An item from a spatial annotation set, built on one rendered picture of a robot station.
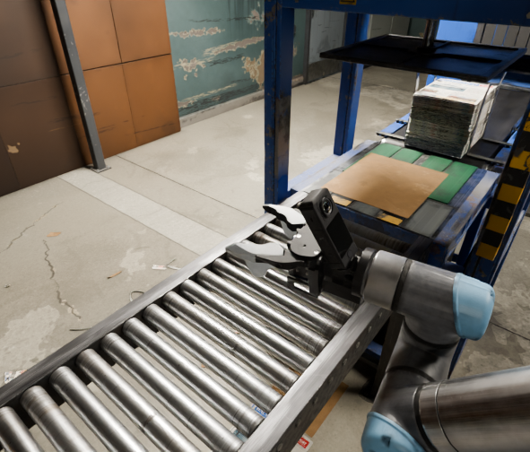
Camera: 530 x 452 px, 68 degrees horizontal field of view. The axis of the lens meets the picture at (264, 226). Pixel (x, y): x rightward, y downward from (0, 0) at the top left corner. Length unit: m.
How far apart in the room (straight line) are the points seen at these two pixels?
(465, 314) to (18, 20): 3.50
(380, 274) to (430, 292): 0.06
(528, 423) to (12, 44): 3.59
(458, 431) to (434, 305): 0.14
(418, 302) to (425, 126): 1.64
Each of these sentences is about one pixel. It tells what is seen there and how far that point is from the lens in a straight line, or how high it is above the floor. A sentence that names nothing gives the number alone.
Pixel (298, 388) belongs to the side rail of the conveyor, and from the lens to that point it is 0.94.
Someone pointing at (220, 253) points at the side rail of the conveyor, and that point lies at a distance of 1.28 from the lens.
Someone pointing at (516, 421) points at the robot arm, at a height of 1.24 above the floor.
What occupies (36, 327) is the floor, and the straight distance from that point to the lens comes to 2.42.
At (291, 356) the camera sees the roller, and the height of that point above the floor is 0.79.
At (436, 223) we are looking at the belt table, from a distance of 1.54.
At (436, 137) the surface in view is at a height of 0.87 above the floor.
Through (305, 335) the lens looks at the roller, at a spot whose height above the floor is 0.80.
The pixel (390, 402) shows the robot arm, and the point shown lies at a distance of 0.53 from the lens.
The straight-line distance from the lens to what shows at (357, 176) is 1.78.
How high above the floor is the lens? 1.58
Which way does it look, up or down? 34 degrees down
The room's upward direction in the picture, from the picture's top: straight up
